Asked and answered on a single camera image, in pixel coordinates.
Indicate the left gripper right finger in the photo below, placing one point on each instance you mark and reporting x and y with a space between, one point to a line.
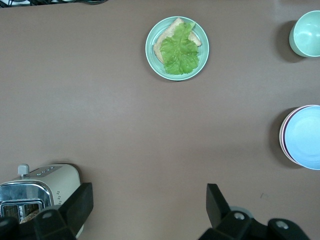
217 212

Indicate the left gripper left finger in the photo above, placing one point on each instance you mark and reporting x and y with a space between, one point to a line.
75 212

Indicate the pink shallow bowl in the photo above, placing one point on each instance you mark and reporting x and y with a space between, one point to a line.
283 136

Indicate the blue shallow bowl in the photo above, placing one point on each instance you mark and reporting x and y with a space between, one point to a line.
305 137

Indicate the beige and chrome toaster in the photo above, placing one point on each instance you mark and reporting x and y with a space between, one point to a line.
65 180

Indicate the toast inside toaster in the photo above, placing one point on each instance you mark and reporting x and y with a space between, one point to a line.
31 216

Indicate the green plate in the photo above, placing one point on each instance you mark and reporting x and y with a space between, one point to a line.
203 50

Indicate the green lettuce leaf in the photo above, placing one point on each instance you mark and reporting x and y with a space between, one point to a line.
180 52

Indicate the brown bread slice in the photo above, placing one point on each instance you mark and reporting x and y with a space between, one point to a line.
160 51

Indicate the green deep bowl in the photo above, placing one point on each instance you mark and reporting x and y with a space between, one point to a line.
307 35

